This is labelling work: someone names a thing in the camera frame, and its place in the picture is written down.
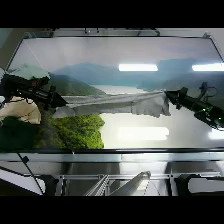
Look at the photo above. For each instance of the pale green garment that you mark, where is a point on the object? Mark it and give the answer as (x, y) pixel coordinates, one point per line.
(30, 70)

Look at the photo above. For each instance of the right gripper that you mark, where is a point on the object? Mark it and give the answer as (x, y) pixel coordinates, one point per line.
(177, 96)

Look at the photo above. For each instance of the silver frame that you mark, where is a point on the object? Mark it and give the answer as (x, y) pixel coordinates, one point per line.
(100, 157)

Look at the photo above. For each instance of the grey shirt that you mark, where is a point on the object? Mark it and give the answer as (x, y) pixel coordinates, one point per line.
(146, 103)

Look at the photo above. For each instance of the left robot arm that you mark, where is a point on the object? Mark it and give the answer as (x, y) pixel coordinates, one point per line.
(23, 88)

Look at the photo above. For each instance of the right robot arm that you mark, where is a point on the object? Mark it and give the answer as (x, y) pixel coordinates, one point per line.
(203, 108)

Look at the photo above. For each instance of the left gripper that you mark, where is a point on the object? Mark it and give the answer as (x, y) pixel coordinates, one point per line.
(56, 100)

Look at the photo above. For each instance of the beige garment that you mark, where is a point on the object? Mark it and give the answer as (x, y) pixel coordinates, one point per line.
(23, 111)

